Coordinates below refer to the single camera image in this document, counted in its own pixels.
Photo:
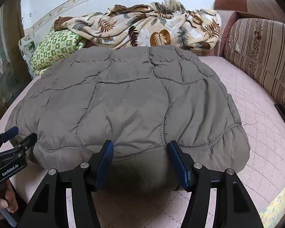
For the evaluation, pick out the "grey quilted puffer jacket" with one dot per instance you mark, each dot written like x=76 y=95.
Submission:
x=140 y=98

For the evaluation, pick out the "yellow floral sheet edge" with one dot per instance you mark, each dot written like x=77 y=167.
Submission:
x=273 y=213

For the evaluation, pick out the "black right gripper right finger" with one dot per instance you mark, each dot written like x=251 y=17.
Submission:
x=234 y=206

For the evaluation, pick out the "leaf print fleece blanket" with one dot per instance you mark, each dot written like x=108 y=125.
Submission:
x=153 y=24

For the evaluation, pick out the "dark wooden door frame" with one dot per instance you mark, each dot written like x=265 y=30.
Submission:
x=14 y=74

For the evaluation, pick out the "brown pink sofa armrest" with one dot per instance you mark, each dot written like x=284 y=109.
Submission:
x=232 y=10

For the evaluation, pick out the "person's left hand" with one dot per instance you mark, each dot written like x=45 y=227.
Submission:
x=9 y=201

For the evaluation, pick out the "striped brown sofa cushion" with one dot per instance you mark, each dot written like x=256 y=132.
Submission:
x=257 y=47

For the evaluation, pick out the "pink quilted bed cover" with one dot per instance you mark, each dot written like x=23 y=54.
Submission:
x=152 y=200

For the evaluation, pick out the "green patterned pillow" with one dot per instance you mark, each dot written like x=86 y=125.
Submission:
x=55 y=46

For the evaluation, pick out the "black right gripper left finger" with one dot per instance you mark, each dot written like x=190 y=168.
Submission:
x=48 y=206

